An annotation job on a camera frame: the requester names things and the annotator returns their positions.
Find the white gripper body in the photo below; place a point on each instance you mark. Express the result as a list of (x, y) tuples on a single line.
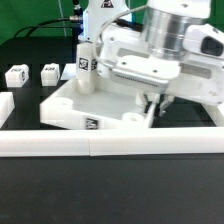
[(194, 72)]

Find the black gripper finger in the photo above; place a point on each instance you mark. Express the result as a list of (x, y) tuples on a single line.
[(142, 100), (168, 100)]

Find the white square tabletop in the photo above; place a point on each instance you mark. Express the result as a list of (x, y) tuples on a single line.
[(110, 106)]

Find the white front fence bar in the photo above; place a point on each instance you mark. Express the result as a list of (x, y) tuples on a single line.
[(46, 143)]

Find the white right fence block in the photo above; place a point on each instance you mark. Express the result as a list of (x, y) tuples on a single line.
[(217, 114)]

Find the white fence block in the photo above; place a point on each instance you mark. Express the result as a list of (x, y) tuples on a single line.
[(6, 106), (217, 114)]

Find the white sheet with markers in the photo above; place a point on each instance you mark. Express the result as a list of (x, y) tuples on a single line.
[(69, 72)]

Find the white left fence block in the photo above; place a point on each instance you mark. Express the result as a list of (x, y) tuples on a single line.
[(6, 106)]

